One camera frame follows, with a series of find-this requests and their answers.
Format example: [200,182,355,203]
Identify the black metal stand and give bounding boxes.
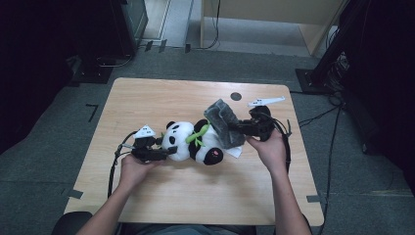
[295,0,360,96]

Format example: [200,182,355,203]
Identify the black monitor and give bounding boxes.
[109,0,150,58]

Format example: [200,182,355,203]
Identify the person's clothing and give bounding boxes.
[140,223,243,235]

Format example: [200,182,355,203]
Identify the panda plush toy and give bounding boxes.
[161,118,244,166]

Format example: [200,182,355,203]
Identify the looped black floor cable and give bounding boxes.
[96,53,133,69]

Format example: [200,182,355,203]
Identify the black stand base plate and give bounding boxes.
[69,55,114,85]

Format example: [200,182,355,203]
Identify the long black floor cable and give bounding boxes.
[317,106,343,235]

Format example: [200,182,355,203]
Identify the hanging black cable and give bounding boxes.
[195,0,221,51]

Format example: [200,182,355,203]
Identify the short black floor cable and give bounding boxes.
[298,106,341,128]

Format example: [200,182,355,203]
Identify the right hand-held gripper cable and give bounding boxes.
[260,111,293,174]

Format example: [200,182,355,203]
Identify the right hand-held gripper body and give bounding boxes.
[241,96,287,142]

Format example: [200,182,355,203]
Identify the grey fluffy cloth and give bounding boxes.
[204,98,247,150]

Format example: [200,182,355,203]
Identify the dark curtain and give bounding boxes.
[0,0,114,155]
[342,0,415,194]

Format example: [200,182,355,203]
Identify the person's right hand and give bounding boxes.
[246,128,290,172]

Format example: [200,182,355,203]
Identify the light wooden desk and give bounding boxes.
[199,0,348,57]

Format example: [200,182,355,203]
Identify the left hand-held gripper cable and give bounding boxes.
[107,130,138,199]

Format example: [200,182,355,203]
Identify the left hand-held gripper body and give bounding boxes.
[131,124,169,164]

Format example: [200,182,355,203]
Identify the person's left hand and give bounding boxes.
[118,154,164,192]

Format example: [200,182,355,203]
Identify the tangled cable bundle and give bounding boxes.
[326,52,350,97]

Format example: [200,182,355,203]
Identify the hand-held gripper cable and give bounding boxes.
[107,130,138,199]
[260,111,293,174]

